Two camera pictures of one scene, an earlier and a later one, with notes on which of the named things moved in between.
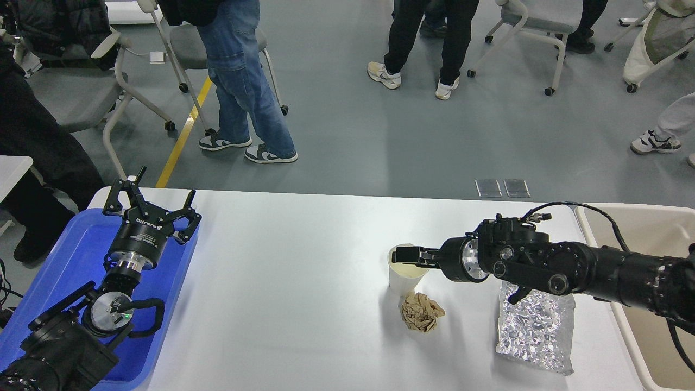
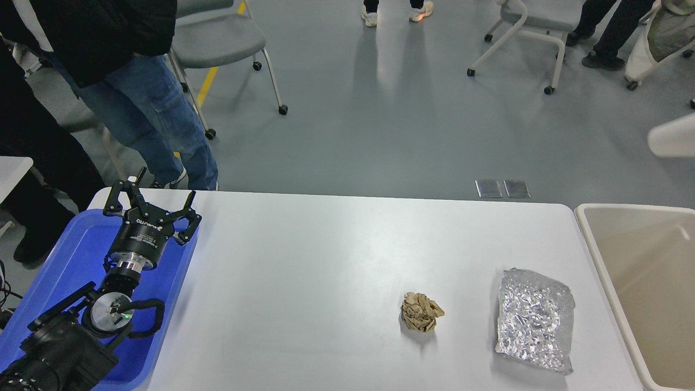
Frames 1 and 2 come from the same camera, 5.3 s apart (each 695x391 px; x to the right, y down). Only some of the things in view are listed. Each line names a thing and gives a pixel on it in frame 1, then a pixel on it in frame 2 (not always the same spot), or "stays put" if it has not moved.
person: x=240 y=76 → x=113 y=52
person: x=406 y=17 → x=419 y=8
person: x=64 y=178 stays put
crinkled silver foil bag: x=538 y=328 stays put
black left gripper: x=141 y=240 stays put
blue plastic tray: x=75 y=259 stays put
